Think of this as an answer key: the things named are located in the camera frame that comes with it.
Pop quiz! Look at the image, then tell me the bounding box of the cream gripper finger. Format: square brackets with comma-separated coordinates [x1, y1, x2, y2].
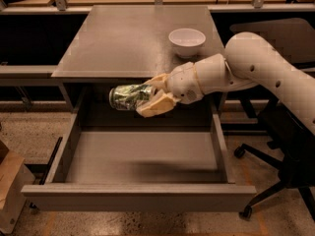
[145, 73, 168, 90]
[136, 89, 180, 118]

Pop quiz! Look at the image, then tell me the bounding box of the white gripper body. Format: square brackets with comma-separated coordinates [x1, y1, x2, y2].
[166, 62, 204, 104]

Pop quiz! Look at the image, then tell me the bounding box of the crushed green soda can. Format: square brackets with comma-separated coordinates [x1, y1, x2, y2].
[109, 84, 156, 111]

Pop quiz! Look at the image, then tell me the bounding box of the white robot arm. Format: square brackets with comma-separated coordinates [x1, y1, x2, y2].
[137, 32, 315, 134]

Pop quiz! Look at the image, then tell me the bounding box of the grey drawer cabinet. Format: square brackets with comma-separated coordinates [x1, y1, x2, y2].
[53, 5, 223, 129]

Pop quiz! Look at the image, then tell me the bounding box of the grey open top drawer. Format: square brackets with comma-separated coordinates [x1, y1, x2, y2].
[22, 114, 256, 212]

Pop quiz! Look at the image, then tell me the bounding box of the white ceramic bowl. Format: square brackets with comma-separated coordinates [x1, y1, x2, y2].
[168, 29, 206, 58]

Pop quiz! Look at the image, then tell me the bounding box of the black office chair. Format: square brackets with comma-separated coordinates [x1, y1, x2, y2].
[232, 18, 315, 218]

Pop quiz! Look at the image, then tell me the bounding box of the cardboard box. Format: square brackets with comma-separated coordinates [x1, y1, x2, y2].
[0, 141, 34, 234]

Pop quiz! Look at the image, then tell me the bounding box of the black drawer slide rail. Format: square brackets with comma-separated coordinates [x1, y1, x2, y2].
[39, 137, 63, 185]

